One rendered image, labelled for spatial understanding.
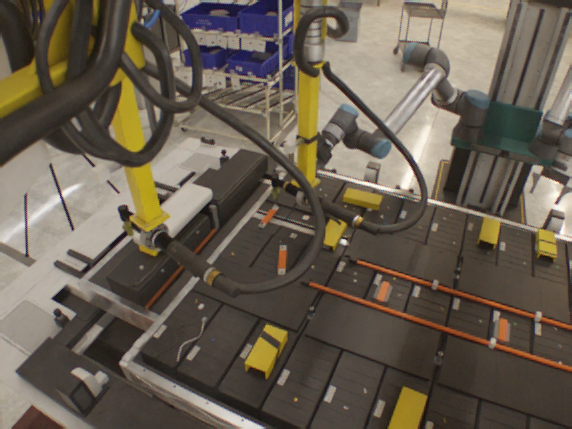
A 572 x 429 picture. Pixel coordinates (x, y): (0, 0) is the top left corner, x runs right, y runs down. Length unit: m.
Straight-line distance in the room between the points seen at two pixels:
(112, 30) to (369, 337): 1.14
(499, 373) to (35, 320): 1.68
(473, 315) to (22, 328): 1.68
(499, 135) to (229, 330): 2.09
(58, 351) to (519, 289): 1.68
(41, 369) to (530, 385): 1.59
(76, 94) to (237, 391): 0.99
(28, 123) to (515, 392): 1.34
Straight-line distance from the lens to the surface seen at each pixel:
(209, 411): 1.26
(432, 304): 1.51
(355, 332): 1.37
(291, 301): 1.43
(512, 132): 2.83
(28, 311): 1.91
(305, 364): 1.30
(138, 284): 1.43
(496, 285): 1.65
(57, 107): 0.43
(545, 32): 2.73
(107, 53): 0.48
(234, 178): 1.81
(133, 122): 1.01
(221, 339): 1.36
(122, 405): 1.46
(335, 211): 1.54
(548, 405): 1.43
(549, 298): 1.71
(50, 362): 1.65
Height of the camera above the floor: 2.12
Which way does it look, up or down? 39 degrees down
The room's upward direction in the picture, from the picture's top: straight up
